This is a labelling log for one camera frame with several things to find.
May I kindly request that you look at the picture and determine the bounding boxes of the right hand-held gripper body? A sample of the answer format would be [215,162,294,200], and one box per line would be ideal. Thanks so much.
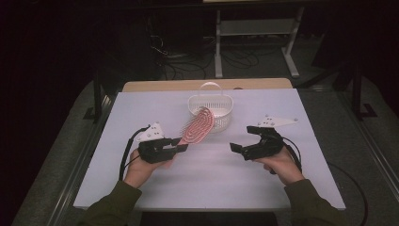
[247,115,299,162]

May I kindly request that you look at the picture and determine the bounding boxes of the left hand-held gripper black cable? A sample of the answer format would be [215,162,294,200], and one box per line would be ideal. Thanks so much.
[118,124,152,182]

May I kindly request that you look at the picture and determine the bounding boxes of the aluminium frame rail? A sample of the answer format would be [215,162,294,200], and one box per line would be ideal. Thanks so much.
[338,90,399,196]
[46,93,118,226]

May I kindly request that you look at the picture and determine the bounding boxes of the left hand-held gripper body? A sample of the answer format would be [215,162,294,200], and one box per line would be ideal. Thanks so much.
[136,121,177,165]

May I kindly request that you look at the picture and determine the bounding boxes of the right hand-held gripper black cable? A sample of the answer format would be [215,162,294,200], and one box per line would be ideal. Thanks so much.
[278,136,303,174]

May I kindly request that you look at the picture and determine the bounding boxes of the person's right hand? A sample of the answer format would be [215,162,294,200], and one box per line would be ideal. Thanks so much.
[253,145,306,186]

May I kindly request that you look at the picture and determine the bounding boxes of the person's left hand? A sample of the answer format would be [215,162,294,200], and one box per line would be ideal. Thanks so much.
[123,148,174,189]

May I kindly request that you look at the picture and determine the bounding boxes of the tangle of black floor cables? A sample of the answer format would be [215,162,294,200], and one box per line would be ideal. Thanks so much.
[149,32,271,81]

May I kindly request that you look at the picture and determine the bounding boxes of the long black cable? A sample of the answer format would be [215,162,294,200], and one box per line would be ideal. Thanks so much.
[327,162,370,226]

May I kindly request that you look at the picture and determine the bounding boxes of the pink hairbrush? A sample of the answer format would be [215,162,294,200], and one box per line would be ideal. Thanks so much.
[178,106,216,146]

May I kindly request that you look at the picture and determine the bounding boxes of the white plastic basket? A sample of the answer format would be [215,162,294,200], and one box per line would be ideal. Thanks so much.
[186,81,235,135]

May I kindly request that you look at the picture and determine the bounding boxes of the grey metal stand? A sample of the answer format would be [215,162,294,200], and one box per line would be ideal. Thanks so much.
[214,6,306,80]

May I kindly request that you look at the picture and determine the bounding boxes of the hand-held gripper black cable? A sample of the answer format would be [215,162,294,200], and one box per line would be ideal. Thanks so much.
[118,124,152,182]
[278,136,303,174]

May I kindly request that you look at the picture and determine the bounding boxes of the black metal stand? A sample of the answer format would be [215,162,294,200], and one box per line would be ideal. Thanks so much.
[350,62,379,122]
[82,67,105,124]

